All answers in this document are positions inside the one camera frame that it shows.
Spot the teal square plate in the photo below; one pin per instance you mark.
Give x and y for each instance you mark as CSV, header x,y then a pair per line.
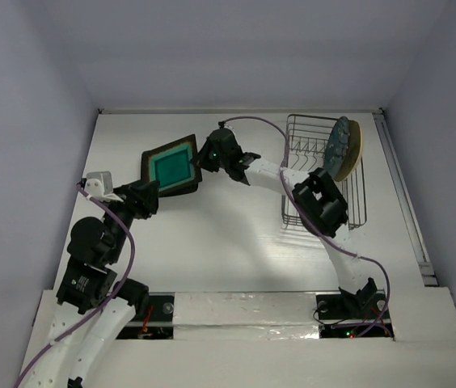
x,y
175,165

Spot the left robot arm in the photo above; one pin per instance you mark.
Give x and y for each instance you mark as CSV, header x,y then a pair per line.
x,y
94,303

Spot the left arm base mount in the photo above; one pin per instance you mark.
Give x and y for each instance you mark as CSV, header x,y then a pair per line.
x,y
163,305

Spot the tan round plate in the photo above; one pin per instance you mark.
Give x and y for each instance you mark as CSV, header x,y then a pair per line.
x,y
354,151

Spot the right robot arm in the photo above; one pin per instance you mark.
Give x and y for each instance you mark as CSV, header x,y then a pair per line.
x,y
329,225

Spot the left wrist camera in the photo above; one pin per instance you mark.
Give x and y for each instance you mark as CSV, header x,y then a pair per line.
x,y
98,185

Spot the metal rail on right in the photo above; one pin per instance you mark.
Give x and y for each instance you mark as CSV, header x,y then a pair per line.
x,y
413,229

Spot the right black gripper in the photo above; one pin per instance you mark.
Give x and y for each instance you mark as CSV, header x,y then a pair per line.
x,y
210,151

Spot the wire dish rack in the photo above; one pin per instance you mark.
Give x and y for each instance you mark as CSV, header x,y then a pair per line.
x,y
307,137

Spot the dark patterned round plate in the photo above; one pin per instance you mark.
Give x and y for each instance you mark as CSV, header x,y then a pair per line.
x,y
337,146

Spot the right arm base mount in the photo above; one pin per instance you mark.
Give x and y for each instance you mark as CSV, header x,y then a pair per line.
x,y
332,307

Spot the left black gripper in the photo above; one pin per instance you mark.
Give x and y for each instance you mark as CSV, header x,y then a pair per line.
x,y
141,196

